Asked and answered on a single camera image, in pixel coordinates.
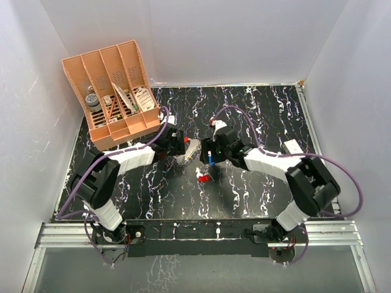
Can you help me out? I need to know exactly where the key with blue tag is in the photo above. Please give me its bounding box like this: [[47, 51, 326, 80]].
[[208, 151, 215, 166]]

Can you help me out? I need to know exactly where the key with red tag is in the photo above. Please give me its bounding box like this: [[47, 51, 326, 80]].
[[196, 172, 211, 182]]

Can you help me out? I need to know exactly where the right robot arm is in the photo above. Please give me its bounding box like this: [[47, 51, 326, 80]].
[[200, 126, 341, 243]]

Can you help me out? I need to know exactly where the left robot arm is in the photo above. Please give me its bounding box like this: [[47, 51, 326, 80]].
[[71, 123, 185, 244]]

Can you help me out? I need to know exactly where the white labelled packet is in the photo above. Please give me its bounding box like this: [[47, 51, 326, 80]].
[[135, 87, 155, 112]]

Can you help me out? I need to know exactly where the small white box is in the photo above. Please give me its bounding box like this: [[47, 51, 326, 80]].
[[282, 139, 303, 154]]

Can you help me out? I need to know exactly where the white paper card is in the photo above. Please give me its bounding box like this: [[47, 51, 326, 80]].
[[112, 82, 138, 114]]

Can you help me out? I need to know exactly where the orange pencil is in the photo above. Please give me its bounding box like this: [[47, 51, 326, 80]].
[[108, 97, 117, 120]]

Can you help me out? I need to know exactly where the pink desk organizer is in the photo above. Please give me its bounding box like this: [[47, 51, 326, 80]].
[[62, 40, 160, 151]]

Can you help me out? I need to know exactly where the grey round jar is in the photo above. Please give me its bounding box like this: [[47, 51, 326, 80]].
[[85, 93, 101, 112]]

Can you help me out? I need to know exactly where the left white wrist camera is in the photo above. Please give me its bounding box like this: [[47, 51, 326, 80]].
[[158, 113, 176, 126]]

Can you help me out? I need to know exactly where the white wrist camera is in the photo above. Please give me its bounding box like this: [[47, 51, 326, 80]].
[[211, 119, 227, 136], [158, 113, 176, 126]]

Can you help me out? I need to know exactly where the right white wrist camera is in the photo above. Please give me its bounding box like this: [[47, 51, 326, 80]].
[[211, 119, 227, 136]]

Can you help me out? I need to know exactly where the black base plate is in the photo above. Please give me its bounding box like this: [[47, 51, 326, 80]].
[[91, 219, 309, 258]]

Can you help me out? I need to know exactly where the aluminium frame rail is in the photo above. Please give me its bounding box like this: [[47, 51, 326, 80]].
[[23, 221, 377, 292]]

